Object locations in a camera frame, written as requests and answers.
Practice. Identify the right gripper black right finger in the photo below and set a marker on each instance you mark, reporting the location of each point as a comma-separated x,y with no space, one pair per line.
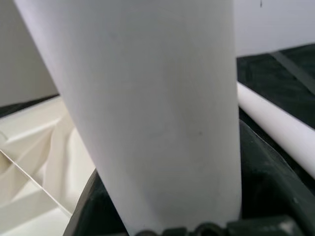
270,191

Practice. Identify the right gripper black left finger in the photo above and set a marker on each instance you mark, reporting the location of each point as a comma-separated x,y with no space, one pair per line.
98,211

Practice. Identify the white plastic table top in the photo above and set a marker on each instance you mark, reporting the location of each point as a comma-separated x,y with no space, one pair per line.
29,152

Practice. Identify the white plastic table leg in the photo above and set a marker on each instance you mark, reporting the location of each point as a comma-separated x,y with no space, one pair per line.
275,118
147,98

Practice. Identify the black table cloth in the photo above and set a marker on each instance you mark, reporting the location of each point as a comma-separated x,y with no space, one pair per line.
270,73

